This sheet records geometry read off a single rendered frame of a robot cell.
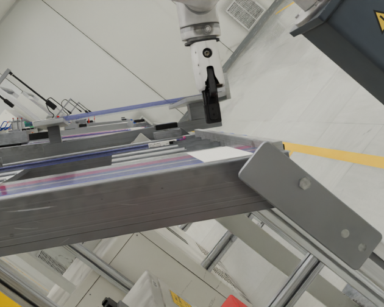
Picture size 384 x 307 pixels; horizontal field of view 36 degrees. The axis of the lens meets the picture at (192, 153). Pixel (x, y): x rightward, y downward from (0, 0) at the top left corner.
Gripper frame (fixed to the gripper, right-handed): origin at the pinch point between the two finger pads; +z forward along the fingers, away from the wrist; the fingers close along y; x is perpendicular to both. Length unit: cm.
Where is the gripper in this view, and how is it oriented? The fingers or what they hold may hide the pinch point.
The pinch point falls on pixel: (212, 113)
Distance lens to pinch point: 125.0
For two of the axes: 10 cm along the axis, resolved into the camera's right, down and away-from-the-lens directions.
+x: -9.8, 1.6, -1.2
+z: 1.5, 9.9, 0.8
